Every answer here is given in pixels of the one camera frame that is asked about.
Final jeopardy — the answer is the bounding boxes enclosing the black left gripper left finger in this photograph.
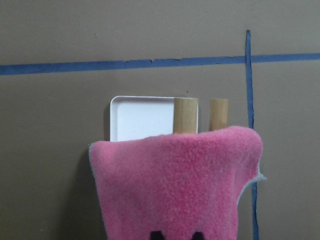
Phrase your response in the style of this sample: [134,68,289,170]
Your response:
[149,226,165,240]

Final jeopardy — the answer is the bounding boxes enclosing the pink microfiber cloth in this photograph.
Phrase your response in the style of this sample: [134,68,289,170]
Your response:
[89,126,264,240]

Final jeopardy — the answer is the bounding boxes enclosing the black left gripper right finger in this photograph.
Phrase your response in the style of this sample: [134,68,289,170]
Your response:
[191,226,205,240]

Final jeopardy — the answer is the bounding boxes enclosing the white towel rack stand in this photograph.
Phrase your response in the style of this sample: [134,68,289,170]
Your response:
[109,95,229,143]

